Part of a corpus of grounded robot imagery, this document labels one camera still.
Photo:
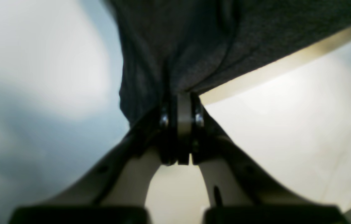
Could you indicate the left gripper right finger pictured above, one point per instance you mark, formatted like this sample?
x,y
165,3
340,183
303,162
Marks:
x,y
232,178

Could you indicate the black t-shirt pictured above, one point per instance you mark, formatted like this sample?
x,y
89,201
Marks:
x,y
171,46

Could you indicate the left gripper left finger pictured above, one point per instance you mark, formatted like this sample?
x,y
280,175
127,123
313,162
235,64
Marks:
x,y
122,177

